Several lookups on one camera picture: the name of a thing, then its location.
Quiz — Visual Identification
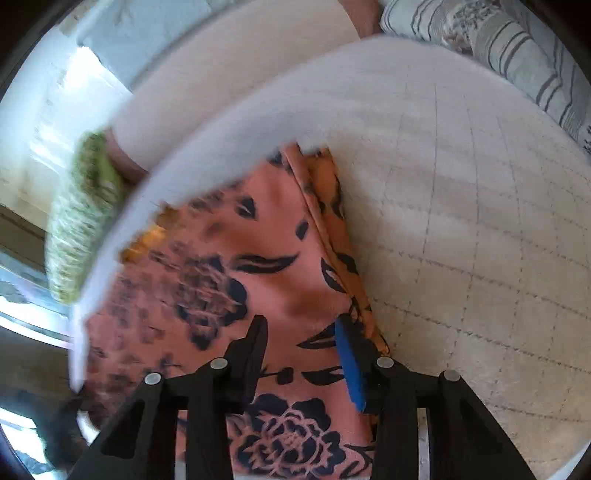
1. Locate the orange black floral blouse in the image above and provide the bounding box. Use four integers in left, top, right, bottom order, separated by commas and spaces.
85, 143, 391, 480

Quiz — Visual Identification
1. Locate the small striped floral pillow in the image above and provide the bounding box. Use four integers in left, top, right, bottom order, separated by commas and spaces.
379, 0, 509, 58

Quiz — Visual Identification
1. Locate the large striped floral pillow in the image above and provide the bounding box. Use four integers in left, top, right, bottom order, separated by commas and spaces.
462, 0, 591, 155

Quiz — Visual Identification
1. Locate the grey-blue pillow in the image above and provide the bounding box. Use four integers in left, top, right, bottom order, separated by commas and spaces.
76, 0, 241, 89

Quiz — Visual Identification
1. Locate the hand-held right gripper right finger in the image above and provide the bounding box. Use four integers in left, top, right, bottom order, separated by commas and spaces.
335, 318, 537, 480

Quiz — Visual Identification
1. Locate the green patterned pillow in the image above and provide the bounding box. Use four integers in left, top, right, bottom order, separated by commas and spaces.
44, 131, 139, 306

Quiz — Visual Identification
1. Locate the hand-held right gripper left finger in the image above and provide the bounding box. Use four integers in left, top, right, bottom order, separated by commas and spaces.
76, 315, 269, 480

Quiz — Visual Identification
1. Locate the stained glass window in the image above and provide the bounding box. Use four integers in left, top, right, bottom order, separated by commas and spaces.
0, 251, 75, 344

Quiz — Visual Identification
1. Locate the pink bolster cushion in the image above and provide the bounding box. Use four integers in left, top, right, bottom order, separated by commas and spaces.
105, 0, 385, 182

